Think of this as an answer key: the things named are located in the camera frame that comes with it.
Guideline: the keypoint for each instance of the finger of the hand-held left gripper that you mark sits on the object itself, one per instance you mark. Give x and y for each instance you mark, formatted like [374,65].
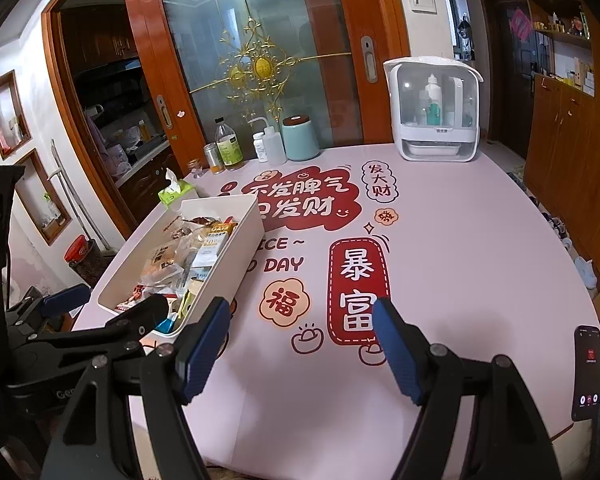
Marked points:
[65,297]
[135,317]

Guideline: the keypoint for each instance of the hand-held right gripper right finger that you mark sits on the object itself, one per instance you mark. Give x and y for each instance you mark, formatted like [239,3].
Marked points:
[395,347]

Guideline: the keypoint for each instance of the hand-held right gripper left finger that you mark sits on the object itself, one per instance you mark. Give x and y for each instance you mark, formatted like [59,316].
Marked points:
[205,347]

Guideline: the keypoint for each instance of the red and white snack bag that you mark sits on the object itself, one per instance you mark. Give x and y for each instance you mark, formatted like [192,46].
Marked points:
[130,302]

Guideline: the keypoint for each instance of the small blue snack packet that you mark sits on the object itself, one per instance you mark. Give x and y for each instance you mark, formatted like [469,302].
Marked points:
[167,325]

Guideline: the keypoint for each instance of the yellow cookie packet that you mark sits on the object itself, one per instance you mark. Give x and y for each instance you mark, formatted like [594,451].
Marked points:
[160,260]

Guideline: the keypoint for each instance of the clear mixed nuts packet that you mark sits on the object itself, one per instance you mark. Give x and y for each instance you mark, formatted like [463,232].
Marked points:
[180,230]

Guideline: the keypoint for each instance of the white and orange snack packet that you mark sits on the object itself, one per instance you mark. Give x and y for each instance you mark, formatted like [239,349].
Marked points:
[219,232]

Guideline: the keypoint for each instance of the white plastic storage bin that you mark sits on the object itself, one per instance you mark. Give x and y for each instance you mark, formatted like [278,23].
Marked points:
[240,230]

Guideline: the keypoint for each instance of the red lidded jar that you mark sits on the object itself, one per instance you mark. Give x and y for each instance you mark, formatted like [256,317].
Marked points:
[80,255]

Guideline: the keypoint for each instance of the green tissue box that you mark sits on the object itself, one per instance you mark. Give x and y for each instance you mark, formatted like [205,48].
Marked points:
[177,195]

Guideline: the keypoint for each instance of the small glass jar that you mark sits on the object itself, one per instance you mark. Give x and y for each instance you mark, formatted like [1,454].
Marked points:
[195,170]
[213,159]

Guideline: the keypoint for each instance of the glass bottle green label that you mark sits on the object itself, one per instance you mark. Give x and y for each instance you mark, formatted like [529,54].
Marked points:
[229,147]

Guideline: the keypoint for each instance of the black smartphone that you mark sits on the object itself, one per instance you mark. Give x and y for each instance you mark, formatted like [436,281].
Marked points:
[587,375]

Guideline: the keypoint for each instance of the row of shoes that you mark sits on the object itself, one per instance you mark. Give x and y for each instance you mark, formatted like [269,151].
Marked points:
[585,270]

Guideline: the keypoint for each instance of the white pill bottle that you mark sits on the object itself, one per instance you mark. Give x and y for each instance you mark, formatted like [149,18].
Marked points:
[260,149]

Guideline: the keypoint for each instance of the white squeeze bottle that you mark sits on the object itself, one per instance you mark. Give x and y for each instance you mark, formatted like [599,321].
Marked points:
[275,147]

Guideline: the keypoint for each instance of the teal canister brown lid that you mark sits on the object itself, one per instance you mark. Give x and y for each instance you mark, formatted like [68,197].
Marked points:
[301,140]

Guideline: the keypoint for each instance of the white bottle sterilizer cabinet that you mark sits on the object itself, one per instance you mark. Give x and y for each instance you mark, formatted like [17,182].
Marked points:
[432,110]

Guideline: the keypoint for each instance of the wooden storage cabinet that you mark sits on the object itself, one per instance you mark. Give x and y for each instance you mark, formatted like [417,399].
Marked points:
[570,135]

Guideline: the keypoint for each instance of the dark entrance door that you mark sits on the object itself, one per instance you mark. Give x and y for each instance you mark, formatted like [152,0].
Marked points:
[510,85]

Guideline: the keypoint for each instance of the wooden glass sliding door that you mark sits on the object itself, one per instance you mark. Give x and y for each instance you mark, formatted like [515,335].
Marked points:
[260,35]

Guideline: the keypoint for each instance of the wooden wall niche frame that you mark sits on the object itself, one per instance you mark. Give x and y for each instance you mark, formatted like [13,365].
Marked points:
[7,115]
[42,195]

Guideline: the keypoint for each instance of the white wall switch panel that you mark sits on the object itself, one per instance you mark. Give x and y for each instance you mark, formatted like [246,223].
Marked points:
[422,1]

